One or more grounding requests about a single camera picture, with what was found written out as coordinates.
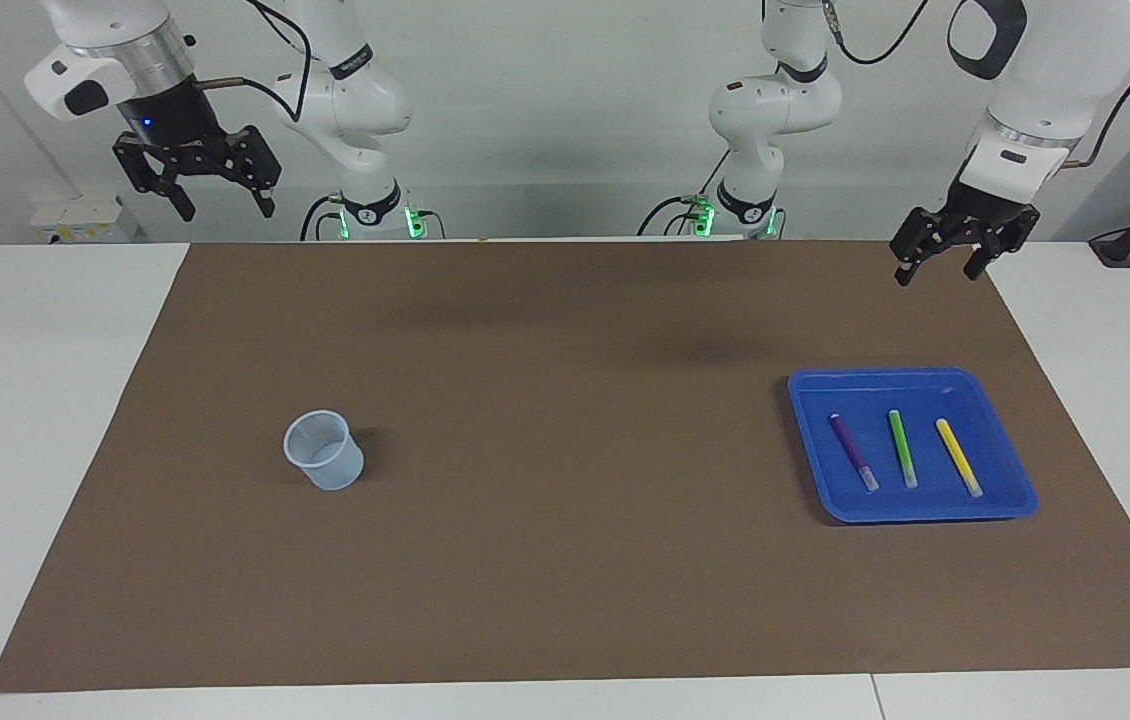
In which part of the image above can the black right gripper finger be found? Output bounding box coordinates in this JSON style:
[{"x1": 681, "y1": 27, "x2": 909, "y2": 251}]
[
  {"x1": 113, "y1": 140, "x2": 198, "y2": 223},
  {"x1": 235, "y1": 125, "x2": 283, "y2": 219}
]

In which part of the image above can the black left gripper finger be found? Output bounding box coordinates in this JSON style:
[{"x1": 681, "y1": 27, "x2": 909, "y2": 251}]
[
  {"x1": 963, "y1": 215, "x2": 1036, "y2": 281},
  {"x1": 890, "y1": 208, "x2": 956, "y2": 288}
]

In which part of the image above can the green marker pen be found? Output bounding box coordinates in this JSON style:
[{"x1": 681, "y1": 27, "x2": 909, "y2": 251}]
[{"x1": 888, "y1": 409, "x2": 919, "y2": 489}]

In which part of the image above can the yellow marker pen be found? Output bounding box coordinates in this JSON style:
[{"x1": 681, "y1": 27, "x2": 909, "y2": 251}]
[{"x1": 935, "y1": 418, "x2": 984, "y2": 498}]

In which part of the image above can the purple marker pen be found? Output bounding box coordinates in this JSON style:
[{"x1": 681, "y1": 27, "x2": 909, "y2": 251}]
[{"x1": 829, "y1": 413, "x2": 880, "y2": 492}]

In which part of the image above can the white box with yellow labels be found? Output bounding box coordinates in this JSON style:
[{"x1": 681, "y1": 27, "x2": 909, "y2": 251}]
[{"x1": 30, "y1": 193, "x2": 141, "y2": 244}]

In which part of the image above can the blue plastic tray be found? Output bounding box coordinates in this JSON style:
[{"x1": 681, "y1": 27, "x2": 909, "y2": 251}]
[{"x1": 787, "y1": 367, "x2": 1039, "y2": 525}]

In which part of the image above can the translucent plastic cup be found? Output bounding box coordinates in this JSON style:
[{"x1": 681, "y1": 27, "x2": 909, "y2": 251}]
[{"x1": 283, "y1": 409, "x2": 365, "y2": 491}]

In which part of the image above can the brown table mat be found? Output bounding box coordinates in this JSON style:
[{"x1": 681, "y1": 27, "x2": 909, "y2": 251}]
[{"x1": 0, "y1": 238, "x2": 1130, "y2": 694}]

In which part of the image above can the black base cable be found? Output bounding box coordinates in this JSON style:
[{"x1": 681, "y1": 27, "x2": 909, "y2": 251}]
[
  {"x1": 300, "y1": 193, "x2": 344, "y2": 242},
  {"x1": 637, "y1": 148, "x2": 734, "y2": 238}
]

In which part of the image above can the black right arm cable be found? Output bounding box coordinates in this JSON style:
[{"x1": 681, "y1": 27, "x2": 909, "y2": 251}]
[{"x1": 193, "y1": 0, "x2": 316, "y2": 123}]

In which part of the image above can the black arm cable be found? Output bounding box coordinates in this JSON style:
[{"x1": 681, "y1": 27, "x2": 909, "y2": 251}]
[
  {"x1": 193, "y1": 0, "x2": 316, "y2": 123},
  {"x1": 823, "y1": 0, "x2": 1130, "y2": 173}
]

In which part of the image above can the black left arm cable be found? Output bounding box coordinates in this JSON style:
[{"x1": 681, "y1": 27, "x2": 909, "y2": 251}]
[{"x1": 823, "y1": 0, "x2": 1130, "y2": 173}]

